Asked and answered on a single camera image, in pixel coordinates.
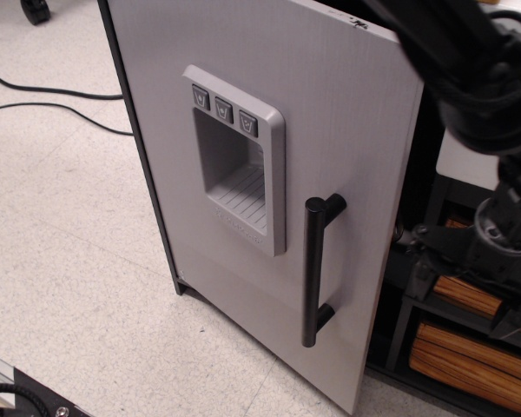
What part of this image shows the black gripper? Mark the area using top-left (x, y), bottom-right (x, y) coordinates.
top-left (406, 224), bottom-right (521, 340)

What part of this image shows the dark bar door handle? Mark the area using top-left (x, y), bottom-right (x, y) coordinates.
top-left (301, 194), bottom-right (347, 348)

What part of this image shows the grey toy fridge door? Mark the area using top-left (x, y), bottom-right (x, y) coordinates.
top-left (106, 0), bottom-right (425, 416)

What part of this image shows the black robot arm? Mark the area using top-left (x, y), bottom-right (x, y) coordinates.
top-left (370, 1), bottom-right (521, 339)

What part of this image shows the upper wooden striped drawer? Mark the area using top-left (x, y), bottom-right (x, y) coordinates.
top-left (433, 216), bottom-right (521, 338)

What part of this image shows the wooden striped drawer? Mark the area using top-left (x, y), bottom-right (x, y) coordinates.
top-left (409, 321), bottom-right (521, 414)
top-left (433, 216), bottom-right (521, 338)

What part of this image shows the lower wooden striped drawer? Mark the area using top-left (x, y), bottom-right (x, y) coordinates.
top-left (409, 321), bottom-right (521, 414)

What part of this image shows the white sink front panel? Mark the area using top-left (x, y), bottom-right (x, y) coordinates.
top-left (436, 130), bottom-right (499, 190)

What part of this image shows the grey water dispenser panel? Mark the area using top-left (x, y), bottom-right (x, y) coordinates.
top-left (182, 65), bottom-right (286, 256)

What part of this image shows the black caster wheel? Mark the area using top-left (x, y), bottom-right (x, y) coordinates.
top-left (20, 0), bottom-right (51, 26)

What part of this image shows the dark grey cabinet frame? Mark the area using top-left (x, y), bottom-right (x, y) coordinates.
top-left (96, 0), bottom-right (521, 417)

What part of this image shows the lower black floor cable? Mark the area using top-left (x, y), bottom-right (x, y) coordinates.
top-left (0, 102), bottom-right (134, 136)

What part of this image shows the black floor cable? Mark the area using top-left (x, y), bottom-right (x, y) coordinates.
top-left (0, 67), bottom-right (124, 101)
top-left (0, 102), bottom-right (134, 136)

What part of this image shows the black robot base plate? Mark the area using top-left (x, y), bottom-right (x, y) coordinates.
top-left (13, 368), bottom-right (90, 417)

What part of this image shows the black braided cable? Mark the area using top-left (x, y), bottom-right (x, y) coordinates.
top-left (0, 375), bottom-right (49, 417)

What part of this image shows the upper black floor cable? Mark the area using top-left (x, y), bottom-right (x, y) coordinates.
top-left (0, 67), bottom-right (124, 101)

